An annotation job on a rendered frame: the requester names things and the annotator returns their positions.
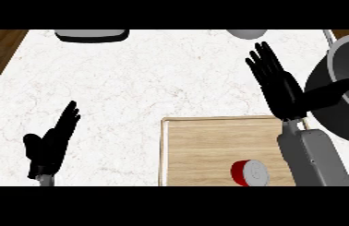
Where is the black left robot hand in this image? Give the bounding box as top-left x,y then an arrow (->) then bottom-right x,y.
22,101 -> 81,180

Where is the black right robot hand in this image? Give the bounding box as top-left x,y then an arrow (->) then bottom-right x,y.
243,41 -> 349,121

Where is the black pot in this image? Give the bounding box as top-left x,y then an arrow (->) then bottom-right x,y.
302,30 -> 349,141

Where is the pale wooden tray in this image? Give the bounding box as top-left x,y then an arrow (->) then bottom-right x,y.
158,114 -> 311,187

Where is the red can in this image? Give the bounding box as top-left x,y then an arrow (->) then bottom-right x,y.
229,159 -> 270,187

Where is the grey rounded object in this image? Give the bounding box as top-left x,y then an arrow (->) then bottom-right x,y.
224,30 -> 268,41

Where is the black and grey appliance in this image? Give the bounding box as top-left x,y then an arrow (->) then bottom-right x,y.
53,30 -> 131,43

